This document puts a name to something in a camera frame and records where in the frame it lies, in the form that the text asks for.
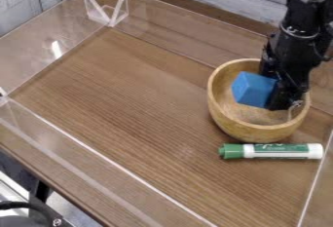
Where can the brown wooden bowl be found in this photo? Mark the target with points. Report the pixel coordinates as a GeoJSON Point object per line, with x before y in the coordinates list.
{"type": "Point", "coordinates": [251, 124]}

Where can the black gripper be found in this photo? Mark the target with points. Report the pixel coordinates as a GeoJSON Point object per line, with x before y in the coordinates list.
{"type": "Point", "coordinates": [292, 53]}

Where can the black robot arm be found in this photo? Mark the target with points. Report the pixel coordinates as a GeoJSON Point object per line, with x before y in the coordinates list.
{"type": "Point", "coordinates": [307, 15]}

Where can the green Expo marker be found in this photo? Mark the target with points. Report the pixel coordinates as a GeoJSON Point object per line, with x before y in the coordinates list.
{"type": "Point", "coordinates": [272, 151]}

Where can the blue foam block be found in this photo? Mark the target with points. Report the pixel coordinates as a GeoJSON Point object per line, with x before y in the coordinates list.
{"type": "Point", "coordinates": [252, 89]}

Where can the clear acrylic tray wall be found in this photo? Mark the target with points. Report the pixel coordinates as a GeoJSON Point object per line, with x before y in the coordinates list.
{"type": "Point", "coordinates": [105, 116]}

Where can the black metal bracket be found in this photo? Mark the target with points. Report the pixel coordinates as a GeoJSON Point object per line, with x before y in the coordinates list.
{"type": "Point", "coordinates": [56, 219]}

